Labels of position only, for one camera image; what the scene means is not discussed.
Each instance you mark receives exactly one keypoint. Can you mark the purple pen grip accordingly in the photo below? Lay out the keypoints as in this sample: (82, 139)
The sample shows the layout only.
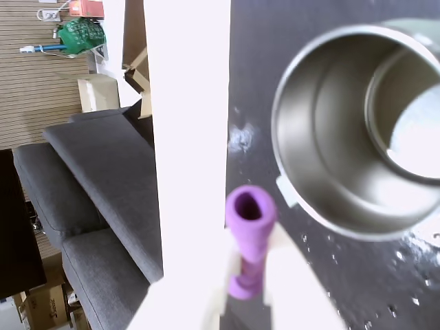
(251, 223)

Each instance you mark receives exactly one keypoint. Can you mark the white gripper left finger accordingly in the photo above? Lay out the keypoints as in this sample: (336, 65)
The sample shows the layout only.
(192, 309)

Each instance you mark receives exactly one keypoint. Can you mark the open cardboard flap box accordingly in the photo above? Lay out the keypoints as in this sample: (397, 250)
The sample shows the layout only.
(137, 68)

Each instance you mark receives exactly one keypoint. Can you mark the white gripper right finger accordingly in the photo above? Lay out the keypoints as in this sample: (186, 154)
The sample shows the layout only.
(295, 295)

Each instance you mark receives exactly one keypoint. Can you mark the black table mat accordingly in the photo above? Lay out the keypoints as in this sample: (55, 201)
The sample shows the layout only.
(254, 68)

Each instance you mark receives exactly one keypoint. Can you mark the plain cardboard box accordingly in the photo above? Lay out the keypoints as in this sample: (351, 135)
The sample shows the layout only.
(98, 93)

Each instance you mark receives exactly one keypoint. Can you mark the orange box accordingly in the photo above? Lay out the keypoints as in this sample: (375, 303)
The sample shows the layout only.
(87, 7)

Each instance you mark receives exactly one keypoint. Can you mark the black cabinet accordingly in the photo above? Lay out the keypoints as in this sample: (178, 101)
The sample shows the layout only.
(17, 223)

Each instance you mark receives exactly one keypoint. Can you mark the pale green steel cup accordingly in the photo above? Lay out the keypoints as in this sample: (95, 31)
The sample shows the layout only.
(326, 172)

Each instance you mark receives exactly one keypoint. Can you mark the white wall outlet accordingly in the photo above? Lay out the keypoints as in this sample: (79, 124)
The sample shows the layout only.
(49, 14)

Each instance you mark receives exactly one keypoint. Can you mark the printed cardboard box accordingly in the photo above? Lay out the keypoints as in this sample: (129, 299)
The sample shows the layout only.
(41, 306)

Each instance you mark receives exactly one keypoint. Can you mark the green patterned bag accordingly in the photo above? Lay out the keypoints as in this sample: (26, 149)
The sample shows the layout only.
(80, 36)

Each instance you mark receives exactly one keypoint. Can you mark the blue and white tool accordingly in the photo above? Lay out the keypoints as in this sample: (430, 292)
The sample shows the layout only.
(44, 48)

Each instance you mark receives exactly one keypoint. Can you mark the grey fabric sofa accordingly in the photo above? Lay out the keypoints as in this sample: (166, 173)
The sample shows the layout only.
(103, 172)

